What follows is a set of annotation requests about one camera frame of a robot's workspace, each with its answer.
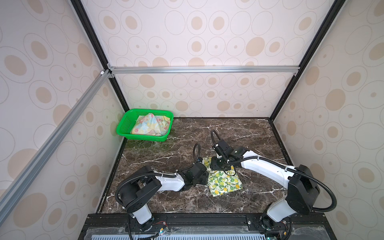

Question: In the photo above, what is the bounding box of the lemon print skirt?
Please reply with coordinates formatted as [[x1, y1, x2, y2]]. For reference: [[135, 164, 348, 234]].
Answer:
[[203, 158, 243, 197]]

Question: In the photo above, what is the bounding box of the pastel floral skirt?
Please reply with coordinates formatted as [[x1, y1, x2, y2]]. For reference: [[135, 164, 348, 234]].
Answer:
[[131, 113, 171, 136]]

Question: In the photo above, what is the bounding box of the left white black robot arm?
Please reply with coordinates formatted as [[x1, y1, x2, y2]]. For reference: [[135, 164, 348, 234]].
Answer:
[[115, 162, 209, 225]]

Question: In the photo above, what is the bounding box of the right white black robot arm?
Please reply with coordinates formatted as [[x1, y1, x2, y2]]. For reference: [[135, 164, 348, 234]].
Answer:
[[211, 140, 320, 228]]

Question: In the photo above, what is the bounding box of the green plastic basket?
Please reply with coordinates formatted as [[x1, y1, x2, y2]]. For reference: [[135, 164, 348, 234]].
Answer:
[[117, 109, 174, 142]]

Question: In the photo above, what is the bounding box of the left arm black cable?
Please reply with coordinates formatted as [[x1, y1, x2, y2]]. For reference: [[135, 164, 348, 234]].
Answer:
[[114, 142, 202, 208]]

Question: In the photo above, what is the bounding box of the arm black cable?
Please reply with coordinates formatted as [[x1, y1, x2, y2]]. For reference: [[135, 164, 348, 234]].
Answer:
[[114, 142, 202, 208], [209, 129, 338, 213]]

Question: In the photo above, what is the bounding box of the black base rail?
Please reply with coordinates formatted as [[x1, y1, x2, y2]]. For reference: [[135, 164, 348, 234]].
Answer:
[[79, 213, 336, 240]]

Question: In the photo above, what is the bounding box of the back aluminium rail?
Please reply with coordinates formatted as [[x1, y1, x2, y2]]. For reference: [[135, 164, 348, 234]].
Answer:
[[110, 66, 300, 75]]

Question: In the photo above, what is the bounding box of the aluminium rail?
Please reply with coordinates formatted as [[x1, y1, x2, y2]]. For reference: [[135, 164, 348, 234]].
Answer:
[[1, 69, 112, 225], [110, 66, 300, 75]]

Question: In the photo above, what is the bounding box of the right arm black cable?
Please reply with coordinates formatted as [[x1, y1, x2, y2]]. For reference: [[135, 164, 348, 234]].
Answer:
[[209, 129, 338, 213]]

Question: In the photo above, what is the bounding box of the right black frame post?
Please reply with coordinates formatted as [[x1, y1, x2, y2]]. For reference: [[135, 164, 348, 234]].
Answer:
[[269, 0, 347, 123]]

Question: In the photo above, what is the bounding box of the black frame post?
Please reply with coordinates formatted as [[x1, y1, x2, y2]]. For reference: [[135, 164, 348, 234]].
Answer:
[[269, 0, 347, 123], [70, 0, 130, 112]]

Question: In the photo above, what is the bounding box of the left aluminium rail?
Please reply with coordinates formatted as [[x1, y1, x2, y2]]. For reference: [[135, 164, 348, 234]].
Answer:
[[1, 69, 112, 225]]

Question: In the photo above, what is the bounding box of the left black frame post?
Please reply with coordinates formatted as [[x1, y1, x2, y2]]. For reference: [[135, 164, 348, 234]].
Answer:
[[70, 0, 130, 112]]

